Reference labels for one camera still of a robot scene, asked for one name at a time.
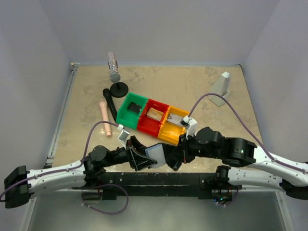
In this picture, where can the red plastic bin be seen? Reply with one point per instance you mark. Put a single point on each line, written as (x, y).
(148, 125)

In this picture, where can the gold cards in red bin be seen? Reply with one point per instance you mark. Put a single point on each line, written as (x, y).
(155, 114)

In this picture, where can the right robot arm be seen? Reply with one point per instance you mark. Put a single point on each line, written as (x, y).
(247, 163)

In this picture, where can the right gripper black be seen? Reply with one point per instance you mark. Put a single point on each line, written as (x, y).
(179, 149)

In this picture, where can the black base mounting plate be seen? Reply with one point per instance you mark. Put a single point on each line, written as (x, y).
(198, 185)

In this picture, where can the black bin handle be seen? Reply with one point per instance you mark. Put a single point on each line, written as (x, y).
(107, 95)

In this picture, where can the green plastic bin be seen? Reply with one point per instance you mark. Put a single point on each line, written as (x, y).
(130, 111)

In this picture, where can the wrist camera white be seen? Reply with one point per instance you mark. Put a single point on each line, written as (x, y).
(123, 135)
(190, 125)

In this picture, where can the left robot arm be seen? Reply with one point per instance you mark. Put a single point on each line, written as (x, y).
(22, 184)

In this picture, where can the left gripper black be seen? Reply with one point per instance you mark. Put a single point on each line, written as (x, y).
(130, 155)

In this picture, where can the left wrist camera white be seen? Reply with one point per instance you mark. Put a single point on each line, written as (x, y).
(123, 135)

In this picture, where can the silver cards in yellow bin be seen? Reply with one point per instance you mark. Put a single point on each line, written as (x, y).
(175, 119)

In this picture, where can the yellow plastic bin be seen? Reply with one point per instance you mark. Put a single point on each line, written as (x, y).
(169, 131)

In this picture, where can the pink cylinder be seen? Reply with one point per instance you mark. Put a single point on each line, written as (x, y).
(105, 117)

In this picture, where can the black leather card holder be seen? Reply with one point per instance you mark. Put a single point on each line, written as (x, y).
(158, 152)

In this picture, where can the glitter tube on black stand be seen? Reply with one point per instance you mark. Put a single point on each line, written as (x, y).
(118, 89)

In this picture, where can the white wedge stand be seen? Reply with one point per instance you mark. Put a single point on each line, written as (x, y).
(221, 88)

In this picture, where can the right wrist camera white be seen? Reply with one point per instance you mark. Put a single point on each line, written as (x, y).
(190, 125)

